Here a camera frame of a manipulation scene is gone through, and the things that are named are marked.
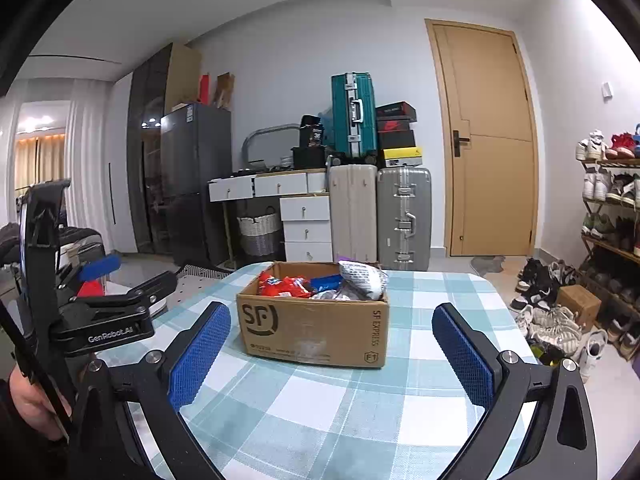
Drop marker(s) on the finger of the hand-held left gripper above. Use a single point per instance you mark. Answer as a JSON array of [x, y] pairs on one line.
[[130, 295], [100, 266]]

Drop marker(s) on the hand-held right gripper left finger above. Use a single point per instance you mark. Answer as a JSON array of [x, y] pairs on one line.
[[200, 355]]

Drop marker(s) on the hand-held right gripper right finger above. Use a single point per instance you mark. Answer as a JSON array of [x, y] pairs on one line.
[[462, 355]]

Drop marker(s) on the red orange snack packet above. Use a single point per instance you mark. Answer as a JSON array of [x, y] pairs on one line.
[[280, 287]]

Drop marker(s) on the brown cardboard box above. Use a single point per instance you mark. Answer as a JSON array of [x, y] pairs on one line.
[[310, 330]]

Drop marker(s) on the dark blue snack packet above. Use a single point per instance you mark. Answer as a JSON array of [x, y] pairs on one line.
[[327, 282]]

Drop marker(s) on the person's left hand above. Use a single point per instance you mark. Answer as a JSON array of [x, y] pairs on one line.
[[30, 395]]

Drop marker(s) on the black backpack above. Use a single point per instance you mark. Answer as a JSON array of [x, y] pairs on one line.
[[75, 240]]

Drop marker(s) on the striped rug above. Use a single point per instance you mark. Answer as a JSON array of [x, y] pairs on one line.
[[205, 271]]

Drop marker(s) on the trash bin black bag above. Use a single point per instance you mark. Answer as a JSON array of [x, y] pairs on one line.
[[547, 355]]

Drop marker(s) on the grey door mat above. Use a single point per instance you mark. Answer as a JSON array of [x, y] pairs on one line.
[[487, 265]]

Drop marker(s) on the pile of assorted sneakers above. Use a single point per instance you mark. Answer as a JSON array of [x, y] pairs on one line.
[[550, 320]]

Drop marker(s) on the white curtain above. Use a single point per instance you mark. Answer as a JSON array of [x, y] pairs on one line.
[[87, 170]]

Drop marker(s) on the dark glass cabinet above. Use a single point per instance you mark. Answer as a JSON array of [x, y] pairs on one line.
[[145, 160]]

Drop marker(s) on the beige curtain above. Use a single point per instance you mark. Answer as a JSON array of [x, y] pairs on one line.
[[40, 160]]

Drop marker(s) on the small cardboard box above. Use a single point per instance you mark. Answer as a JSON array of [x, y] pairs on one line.
[[577, 307]]

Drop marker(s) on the dark grey fridge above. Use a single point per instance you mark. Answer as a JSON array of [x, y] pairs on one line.
[[195, 185]]

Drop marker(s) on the woven laundry basket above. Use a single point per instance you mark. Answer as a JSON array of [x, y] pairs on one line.
[[257, 237]]

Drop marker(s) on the checked tablecloth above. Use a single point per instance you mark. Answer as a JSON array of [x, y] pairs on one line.
[[325, 410]]

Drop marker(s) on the silver suitcase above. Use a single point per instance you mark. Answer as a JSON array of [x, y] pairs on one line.
[[390, 220]]

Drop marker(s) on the tan wooden door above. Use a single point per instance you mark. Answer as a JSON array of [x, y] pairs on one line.
[[490, 185]]

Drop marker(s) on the purple board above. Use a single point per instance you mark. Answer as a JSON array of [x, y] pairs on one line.
[[636, 370]]

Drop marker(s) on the white drawer desk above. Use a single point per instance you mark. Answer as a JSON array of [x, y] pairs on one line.
[[305, 210]]

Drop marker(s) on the beige suitcase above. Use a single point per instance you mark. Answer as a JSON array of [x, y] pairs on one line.
[[352, 210]]

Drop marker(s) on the red paper bag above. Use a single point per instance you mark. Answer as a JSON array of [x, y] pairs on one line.
[[203, 90]]

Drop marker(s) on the brown paper bag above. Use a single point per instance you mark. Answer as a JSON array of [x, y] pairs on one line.
[[225, 91]]

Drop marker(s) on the shoe rack with shoes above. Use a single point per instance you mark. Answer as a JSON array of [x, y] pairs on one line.
[[605, 185]]

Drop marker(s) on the plain black shoe box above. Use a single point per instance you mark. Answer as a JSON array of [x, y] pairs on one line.
[[396, 140]]

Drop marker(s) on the black storage box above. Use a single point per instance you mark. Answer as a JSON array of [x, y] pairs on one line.
[[309, 157]]

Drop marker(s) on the black shoe box red logo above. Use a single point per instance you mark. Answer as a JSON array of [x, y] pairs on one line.
[[395, 126]]

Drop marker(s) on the black paper bag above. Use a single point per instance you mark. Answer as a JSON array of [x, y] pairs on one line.
[[312, 132]]

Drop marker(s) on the black shoe box red print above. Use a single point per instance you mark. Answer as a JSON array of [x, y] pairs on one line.
[[396, 111]]

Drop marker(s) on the blue plastic bag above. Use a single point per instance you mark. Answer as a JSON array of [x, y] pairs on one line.
[[327, 127]]

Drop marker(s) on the teal suitcase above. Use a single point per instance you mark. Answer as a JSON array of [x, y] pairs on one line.
[[367, 110]]

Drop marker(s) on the oval grey mirror frame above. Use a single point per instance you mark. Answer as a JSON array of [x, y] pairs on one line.
[[247, 145]]

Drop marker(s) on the white light switch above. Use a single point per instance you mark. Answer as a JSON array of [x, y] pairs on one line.
[[607, 90]]

